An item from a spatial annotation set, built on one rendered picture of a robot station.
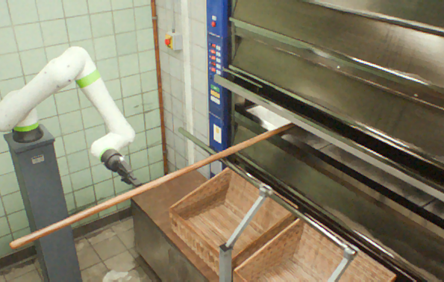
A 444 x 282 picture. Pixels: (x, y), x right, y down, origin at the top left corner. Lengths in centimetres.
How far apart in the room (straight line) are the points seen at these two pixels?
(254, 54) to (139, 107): 125
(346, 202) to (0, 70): 208
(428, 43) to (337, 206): 89
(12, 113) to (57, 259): 103
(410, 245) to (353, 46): 86
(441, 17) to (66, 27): 215
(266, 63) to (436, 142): 96
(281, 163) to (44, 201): 130
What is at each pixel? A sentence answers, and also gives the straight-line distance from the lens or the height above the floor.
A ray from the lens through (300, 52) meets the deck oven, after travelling 219.
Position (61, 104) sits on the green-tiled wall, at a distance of 319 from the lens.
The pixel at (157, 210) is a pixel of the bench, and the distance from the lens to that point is 291.
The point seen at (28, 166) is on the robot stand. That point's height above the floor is 108.
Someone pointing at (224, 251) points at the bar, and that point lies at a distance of 205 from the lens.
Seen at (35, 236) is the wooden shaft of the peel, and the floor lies 119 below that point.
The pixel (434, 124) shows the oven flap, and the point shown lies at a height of 157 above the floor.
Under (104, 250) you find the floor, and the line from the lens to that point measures 357.
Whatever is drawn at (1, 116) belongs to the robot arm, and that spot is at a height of 142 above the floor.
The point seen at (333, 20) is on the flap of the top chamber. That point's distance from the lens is 204.
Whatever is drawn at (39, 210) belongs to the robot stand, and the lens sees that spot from 271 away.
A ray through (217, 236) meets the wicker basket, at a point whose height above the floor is 59.
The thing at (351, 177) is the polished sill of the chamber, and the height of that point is 118.
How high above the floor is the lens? 233
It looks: 29 degrees down
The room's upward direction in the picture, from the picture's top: straight up
